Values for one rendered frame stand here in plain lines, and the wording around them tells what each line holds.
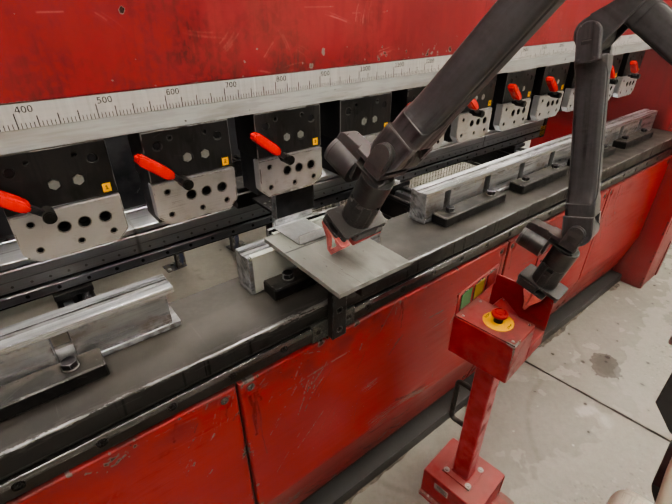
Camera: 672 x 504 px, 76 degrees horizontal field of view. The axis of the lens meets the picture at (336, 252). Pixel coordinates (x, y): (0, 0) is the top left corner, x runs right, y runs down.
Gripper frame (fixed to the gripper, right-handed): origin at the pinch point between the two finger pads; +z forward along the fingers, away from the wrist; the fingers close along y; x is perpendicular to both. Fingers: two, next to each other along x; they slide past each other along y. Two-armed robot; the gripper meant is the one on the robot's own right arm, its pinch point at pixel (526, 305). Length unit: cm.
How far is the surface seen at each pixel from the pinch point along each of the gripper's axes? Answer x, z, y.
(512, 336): 13.1, -0.7, -2.8
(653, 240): -172, 47, -14
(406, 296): 16.6, 7.8, 23.5
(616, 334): -119, 74, -29
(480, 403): 8.8, 30.2, -5.9
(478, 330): 15.8, 1.9, 3.7
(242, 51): 50, -47, 53
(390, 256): 34.7, -17.1, 22.1
